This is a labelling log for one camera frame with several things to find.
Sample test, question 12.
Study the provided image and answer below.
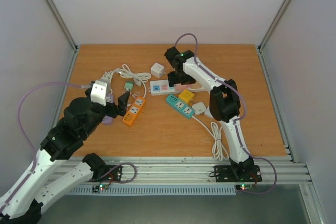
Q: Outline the pink cube socket adapter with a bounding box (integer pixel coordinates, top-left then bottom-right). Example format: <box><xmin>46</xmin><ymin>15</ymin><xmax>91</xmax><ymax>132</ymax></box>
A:
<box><xmin>174</xmin><ymin>83</ymin><xmax>192</xmax><ymax>91</ymax></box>

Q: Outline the yellow cube socket adapter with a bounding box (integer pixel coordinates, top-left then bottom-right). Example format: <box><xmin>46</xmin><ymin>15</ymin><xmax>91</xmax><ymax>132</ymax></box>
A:
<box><xmin>178</xmin><ymin>89</ymin><xmax>195</xmax><ymax>105</ymax></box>

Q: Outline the white square charger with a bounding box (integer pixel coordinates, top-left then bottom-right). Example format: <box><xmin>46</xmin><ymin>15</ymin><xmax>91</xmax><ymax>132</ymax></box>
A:
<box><xmin>204</xmin><ymin>107</ymin><xmax>213</xmax><ymax>119</ymax></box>

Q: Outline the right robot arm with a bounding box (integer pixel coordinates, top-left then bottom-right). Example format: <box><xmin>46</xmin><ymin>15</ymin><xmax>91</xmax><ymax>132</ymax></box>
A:
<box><xmin>164</xmin><ymin>47</ymin><xmax>254</xmax><ymax>180</ymax></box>

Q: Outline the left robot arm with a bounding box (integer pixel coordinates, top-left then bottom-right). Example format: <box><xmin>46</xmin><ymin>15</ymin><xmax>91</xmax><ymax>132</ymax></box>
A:
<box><xmin>1</xmin><ymin>92</ymin><xmax>130</xmax><ymax>223</ymax></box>

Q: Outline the green small plug adapter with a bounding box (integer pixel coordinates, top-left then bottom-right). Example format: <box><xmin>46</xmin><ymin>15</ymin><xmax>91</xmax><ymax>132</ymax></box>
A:
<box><xmin>124</xmin><ymin>81</ymin><xmax>134</xmax><ymax>92</ymax></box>

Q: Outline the white round plug charger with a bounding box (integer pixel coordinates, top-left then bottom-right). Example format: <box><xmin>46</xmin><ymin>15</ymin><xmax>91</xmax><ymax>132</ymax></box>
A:
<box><xmin>192</xmin><ymin>102</ymin><xmax>206</xmax><ymax>115</ymax></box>

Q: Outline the purple power strip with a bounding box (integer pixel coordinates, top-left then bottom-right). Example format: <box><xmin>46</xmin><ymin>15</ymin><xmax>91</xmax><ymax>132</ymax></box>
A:
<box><xmin>102</xmin><ymin>94</ymin><xmax>114</xmax><ymax>125</ymax></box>

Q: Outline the orange power strip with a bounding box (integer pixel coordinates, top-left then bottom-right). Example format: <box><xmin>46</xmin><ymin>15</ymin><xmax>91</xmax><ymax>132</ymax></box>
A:
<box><xmin>122</xmin><ymin>97</ymin><xmax>146</xmax><ymax>126</ymax></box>

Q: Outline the white cube charger back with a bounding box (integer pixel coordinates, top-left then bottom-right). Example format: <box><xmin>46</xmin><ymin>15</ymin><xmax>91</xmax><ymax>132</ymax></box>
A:
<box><xmin>150</xmin><ymin>62</ymin><xmax>165</xmax><ymax>79</ymax></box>

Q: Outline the white long power strip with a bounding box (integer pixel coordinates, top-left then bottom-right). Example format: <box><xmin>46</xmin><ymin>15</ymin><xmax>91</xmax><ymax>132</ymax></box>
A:
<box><xmin>149</xmin><ymin>80</ymin><xmax>206</xmax><ymax>96</ymax></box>

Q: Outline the teal power strip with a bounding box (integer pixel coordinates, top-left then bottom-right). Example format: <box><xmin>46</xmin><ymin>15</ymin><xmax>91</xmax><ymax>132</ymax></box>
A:
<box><xmin>165</xmin><ymin>94</ymin><xmax>195</xmax><ymax>119</ymax></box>

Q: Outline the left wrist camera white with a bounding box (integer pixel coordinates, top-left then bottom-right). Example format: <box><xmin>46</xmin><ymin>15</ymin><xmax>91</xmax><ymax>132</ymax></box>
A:
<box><xmin>90</xmin><ymin>80</ymin><xmax>110</xmax><ymax>106</ymax></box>

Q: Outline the white coiled cord left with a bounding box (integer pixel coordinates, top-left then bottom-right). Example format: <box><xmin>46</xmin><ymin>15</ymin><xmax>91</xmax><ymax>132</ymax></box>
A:
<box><xmin>101</xmin><ymin>63</ymin><xmax>152</xmax><ymax>99</ymax></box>

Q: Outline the white coiled cord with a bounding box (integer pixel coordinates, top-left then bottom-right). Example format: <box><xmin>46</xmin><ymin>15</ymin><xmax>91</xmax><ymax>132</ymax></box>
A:
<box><xmin>101</xmin><ymin>63</ymin><xmax>152</xmax><ymax>99</ymax></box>
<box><xmin>193</xmin><ymin>115</ymin><xmax>230</xmax><ymax>161</ymax></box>

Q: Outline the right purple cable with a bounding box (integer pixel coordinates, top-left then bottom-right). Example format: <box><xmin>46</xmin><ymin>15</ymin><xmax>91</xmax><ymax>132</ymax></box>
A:
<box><xmin>174</xmin><ymin>33</ymin><xmax>278</xmax><ymax>195</ymax></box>

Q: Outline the purple cable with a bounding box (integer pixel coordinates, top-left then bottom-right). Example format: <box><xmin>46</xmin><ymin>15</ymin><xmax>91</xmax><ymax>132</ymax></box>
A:
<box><xmin>0</xmin><ymin>81</ymin><xmax>92</xmax><ymax>217</ymax></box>
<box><xmin>174</xmin><ymin>33</ymin><xmax>278</xmax><ymax>195</ymax></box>

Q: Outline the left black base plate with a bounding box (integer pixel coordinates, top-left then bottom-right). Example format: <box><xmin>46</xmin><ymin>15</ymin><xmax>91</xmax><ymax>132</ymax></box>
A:
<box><xmin>88</xmin><ymin>165</ymin><xmax>122</xmax><ymax>183</ymax></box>

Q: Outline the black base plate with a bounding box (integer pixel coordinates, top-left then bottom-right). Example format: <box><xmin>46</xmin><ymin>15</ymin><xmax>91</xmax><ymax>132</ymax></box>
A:
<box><xmin>88</xmin><ymin>165</ymin><xmax>122</xmax><ymax>183</ymax></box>
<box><xmin>212</xmin><ymin>165</ymin><xmax>262</xmax><ymax>183</ymax></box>

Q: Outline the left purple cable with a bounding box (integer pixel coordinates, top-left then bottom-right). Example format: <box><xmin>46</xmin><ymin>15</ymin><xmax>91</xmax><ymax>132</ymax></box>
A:
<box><xmin>0</xmin><ymin>81</ymin><xmax>92</xmax><ymax>217</ymax></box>

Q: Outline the white coiled cord right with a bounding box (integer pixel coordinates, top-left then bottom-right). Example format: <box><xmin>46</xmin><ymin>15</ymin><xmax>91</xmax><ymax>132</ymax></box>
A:
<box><xmin>193</xmin><ymin>115</ymin><xmax>230</xmax><ymax>161</ymax></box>

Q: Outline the grey slotted cable duct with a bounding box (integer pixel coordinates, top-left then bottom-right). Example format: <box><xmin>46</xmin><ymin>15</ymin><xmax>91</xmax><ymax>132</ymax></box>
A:
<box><xmin>68</xmin><ymin>185</ymin><xmax>236</xmax><ymax>196</ymax></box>

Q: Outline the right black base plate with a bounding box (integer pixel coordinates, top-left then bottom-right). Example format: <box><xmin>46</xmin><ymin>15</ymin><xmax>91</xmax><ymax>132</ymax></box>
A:
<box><xmin>212</xmin><ymin>165</ymin><xmax>262</xmax><ymax>183</ymax></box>

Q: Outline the aluminium rail frame front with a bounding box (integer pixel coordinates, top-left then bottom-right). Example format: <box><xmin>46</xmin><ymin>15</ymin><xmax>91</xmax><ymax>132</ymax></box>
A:
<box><xmin>47</xmin><ymin>155</ymin><xmax>313</xmax><ymax>186</ymax></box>

